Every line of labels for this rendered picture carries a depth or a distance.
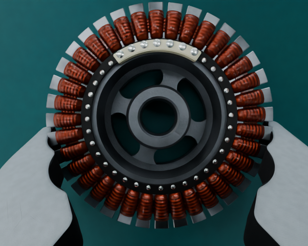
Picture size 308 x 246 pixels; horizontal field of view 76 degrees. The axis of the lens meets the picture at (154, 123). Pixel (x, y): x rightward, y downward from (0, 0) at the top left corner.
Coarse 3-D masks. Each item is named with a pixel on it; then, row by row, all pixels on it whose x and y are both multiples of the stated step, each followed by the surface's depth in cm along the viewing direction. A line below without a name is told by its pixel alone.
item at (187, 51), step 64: (64, 64) 10; (128, 64) 10; (192, 64) 10; (256, 64) 10; (64, 128) 10; (128, 128) 12; (192, 128) 12; (256, 128) 9; (128, 192) 10; (192, 192) 9
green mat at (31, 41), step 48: (0, 0) 13; (48, 0) 13; (96, 0) 13; (144, 0) 13; (192, 0) 13; (240, 0) 13; (288, 0) 13; (0, 48) 13; (48, 48) 13; (288, 48) 13; (0, 96) 13; (192, 96) 13; (288, 96) 13; (0, 144) 13; (192, 144) 13; (240, 192) 13; (96, 240) 13; (144, 240) 13; (192, 240) 13; (240, 240) 13
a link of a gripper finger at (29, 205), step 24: (24, 144) 9; (48, 144) 10; (0, 168) 8; (24, 168) 8; (48, 168) 8; (0, 192) 7; (24, 192) 7; (48, 192) 7; (0, 216) 6; (24, 216) 6; (48, 216) 6; (72, 216) 6; (0, 240) 6; (24, 240) 6; (48, 240) 6; (72, 240) 6
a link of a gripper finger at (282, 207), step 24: (264, 144) 10; (288, 144) 9; (264, 168) 9; (288, 168) 8; (264, 192) 7; (288, 192) 7; (264, 216) 6; (288, 216) 6; (264, 240) 6; (288, 240) 5
